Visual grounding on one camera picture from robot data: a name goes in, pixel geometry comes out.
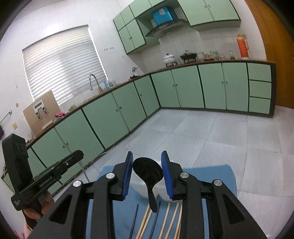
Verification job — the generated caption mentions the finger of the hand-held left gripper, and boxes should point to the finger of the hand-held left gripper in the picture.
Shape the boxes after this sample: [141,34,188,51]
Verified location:
[45,150,84,177]

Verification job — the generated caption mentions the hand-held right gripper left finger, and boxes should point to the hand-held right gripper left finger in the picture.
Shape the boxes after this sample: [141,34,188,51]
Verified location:
[31,151,134,239]

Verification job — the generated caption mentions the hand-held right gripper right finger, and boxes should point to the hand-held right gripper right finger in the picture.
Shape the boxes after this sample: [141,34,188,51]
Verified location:
[160,150,268,239]

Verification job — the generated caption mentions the black spoon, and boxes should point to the black spoon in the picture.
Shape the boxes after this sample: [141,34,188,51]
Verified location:
[133,157,164,213]

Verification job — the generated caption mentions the person's left forearm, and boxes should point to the person's left forearm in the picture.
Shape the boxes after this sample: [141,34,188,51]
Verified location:
[12,221,35,239]

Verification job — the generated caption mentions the person's left hand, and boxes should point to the person's left hand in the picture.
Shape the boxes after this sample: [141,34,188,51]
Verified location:
[23,192,55,228]

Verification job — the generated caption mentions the brown cardboard box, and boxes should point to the brown cardboard box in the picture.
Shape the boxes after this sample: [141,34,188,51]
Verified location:
[23,90,60,136]

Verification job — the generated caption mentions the blue tablecloth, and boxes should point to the blue tablecloth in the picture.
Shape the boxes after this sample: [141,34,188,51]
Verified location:
[86,164,238,239]

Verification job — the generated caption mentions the green base cabinets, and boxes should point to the green base cabinets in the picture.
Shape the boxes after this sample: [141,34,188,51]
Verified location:
[1,74,161,196]
[149,60,276,118]

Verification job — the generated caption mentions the metal kitchen faucet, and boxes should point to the metal kitchen faucet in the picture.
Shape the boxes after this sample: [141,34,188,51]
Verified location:
[88,74,103,92]

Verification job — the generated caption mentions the white window blind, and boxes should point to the white window blind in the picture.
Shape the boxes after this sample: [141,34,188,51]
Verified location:
[22,25,107,108]

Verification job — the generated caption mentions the white cooking pot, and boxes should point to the white cooking pot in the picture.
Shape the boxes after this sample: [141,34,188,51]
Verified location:
[163,53,178,67]

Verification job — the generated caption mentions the black cooking pot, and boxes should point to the black cooking pot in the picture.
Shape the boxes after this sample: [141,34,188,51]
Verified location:
[180,51,198,63]

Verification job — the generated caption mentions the grey range hood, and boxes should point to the grey range hood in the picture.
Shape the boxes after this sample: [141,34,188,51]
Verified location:
[145,19,189,38]

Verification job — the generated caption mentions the orange thermos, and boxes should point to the orange thermos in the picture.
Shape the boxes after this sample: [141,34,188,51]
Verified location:
[237,34,250,60]

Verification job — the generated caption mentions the blue box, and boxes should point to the blue box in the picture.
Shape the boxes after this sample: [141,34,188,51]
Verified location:
[152,7,173,25]

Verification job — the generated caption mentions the wooden door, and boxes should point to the wooden door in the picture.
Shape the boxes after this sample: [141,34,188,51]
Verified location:
[245,0,294,108]

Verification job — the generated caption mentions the metal wall rail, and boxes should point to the metal wall rail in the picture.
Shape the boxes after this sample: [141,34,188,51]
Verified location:
[0,110,12,124]

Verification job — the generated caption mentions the green wall cabinets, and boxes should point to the green wall cabinets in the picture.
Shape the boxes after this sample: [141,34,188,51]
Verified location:
[177,0,241,27]
[113,0,184,54]

